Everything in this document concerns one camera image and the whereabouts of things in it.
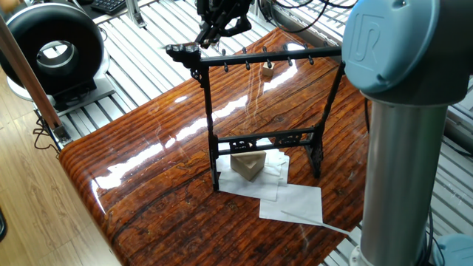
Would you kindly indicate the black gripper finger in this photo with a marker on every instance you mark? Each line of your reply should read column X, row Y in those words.
column 230, row 26
column 208, row 32

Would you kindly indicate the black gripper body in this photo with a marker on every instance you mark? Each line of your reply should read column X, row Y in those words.
column 226, row 9

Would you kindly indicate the thin calligraphy brush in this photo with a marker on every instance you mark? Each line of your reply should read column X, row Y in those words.
column 181, row 47

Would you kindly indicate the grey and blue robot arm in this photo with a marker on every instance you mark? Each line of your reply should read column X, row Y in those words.
column 403, row 89

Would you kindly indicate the black metal pen rack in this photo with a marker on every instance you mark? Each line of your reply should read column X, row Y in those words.
column 262, row 139

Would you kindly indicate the small wooden cube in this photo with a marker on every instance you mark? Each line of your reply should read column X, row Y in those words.
column 267, row 72

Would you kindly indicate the black keyboard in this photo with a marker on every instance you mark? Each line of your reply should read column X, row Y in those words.
column 111, row 6

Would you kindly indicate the large wooden block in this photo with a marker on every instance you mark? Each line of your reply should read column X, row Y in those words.
column 248, row 164

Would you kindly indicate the white paper sheet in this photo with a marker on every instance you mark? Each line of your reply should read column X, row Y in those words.
column 279, row 166
column 225, row 177
column 295, row 205

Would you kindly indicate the brown wooden pole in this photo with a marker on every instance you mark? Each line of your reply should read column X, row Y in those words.
column 29, row 74

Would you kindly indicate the black round duct fan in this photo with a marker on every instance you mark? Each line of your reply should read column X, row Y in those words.
column 22, row 37

